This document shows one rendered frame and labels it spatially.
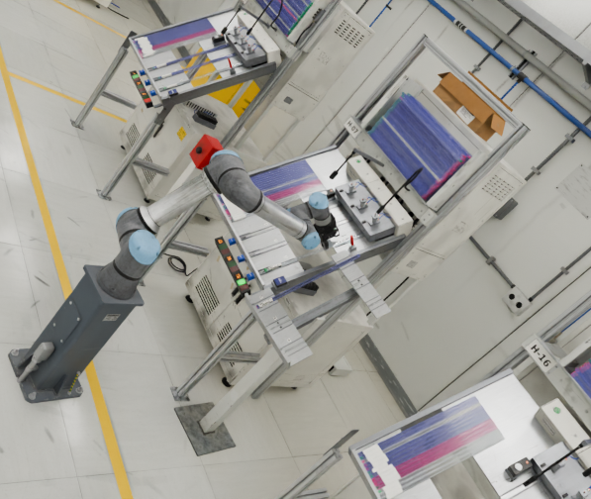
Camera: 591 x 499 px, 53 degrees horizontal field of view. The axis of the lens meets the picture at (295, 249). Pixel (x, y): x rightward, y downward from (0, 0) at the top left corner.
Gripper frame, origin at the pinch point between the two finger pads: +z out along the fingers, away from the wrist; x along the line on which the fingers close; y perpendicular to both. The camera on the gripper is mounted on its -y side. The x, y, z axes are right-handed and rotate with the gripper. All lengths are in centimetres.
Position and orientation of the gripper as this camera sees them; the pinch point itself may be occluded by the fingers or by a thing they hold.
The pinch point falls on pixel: (324, 248)
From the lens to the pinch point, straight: 271.3
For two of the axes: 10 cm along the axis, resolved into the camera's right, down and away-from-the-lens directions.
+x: -4.3, -7.0, 5.7
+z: 1.7, 5.6, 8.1
